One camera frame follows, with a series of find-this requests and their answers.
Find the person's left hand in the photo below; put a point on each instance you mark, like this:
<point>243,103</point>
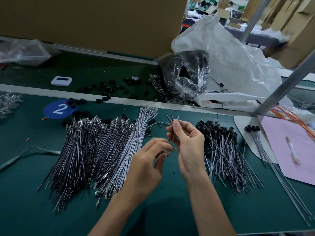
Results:
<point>145,169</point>

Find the person's right hand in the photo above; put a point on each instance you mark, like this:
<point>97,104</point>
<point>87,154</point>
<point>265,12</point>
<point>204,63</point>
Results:
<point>189,147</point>

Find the black plastic caps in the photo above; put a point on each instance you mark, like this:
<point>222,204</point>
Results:
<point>106,88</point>

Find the person's right forearm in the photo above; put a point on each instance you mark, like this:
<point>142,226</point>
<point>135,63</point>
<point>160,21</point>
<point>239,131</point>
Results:
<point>211,209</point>

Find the clear bag with black contents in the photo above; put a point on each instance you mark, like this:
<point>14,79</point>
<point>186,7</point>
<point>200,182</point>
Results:
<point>186,75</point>

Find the large white plastic sack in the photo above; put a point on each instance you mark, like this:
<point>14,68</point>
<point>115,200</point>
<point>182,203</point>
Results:
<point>231,61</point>

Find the pink paper sheet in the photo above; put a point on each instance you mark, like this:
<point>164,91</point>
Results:
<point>288,150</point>

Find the blue round number sticker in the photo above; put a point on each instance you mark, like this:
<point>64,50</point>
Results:
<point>59,109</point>

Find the clear plastic strip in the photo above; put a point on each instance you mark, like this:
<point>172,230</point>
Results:
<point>27,154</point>

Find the small white timer device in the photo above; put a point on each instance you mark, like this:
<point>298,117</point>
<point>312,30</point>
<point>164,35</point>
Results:
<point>61,81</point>

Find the brown cardboard panel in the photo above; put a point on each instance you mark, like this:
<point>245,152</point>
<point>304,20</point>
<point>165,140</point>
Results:
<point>98,24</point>

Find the stack of cardboard boxes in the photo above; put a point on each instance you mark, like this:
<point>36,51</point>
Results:
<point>298,27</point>

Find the crumpled clear plastic bag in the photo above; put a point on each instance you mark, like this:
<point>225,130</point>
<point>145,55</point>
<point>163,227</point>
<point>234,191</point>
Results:
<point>24,51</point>

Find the grey metal frame post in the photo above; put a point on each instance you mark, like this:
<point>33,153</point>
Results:
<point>253,18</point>
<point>284,83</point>

